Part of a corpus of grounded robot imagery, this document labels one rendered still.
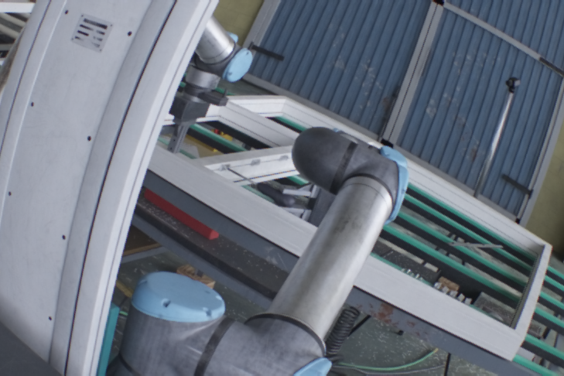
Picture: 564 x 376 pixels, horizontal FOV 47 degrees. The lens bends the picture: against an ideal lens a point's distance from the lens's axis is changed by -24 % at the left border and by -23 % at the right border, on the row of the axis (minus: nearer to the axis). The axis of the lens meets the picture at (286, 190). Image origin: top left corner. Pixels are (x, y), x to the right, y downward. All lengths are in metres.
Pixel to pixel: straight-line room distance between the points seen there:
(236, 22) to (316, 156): 7.89
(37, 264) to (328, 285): 0.54
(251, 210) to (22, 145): 0.99
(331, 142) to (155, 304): 0.64
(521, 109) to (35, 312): 7.45
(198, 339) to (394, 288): 0.82
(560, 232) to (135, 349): 7.46
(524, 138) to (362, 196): 6.80
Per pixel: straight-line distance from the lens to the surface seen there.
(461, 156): 8.49
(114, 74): 1.08
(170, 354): 1.24
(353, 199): 1.58
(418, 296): 1.92
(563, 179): 8.39
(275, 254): 2.05
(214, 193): 2.08
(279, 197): 2.16
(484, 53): 8.43
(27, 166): 1.20
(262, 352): 1.22
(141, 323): 1.24
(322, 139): 1.71
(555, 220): 8.45
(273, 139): 2.93
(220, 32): 1.80
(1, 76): 1.57
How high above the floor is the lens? 1.51
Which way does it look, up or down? 15 degrees down
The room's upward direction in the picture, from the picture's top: 23 degrees clockwise
